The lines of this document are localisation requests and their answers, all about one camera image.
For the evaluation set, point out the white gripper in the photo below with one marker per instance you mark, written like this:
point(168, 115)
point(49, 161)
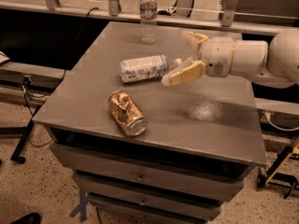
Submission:
point(217, 55)

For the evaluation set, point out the blue label plastic bottle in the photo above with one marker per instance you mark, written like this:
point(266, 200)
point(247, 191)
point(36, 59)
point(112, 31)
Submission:
point(145, 68)

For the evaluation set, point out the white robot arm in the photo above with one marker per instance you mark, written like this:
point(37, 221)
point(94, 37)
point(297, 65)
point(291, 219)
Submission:
point(274, 64)

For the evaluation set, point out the clear plastic water bottle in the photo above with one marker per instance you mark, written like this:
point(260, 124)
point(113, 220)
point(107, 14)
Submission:
point(148, 20)

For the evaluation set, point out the crushed orange soda can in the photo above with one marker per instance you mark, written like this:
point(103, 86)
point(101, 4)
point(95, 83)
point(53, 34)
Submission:
point(126, 113)

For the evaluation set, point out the grey drawer cabinet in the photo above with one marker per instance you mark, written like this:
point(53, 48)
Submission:
point(203, 138)

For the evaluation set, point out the black yellow stand leg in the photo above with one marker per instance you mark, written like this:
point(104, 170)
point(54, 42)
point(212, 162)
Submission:
point(289, 152)

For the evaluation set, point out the black table leg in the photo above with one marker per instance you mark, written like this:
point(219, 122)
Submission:
point(24, 132)

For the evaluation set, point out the black shoe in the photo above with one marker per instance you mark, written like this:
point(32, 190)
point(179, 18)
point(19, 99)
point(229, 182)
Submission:
point(33, 218)

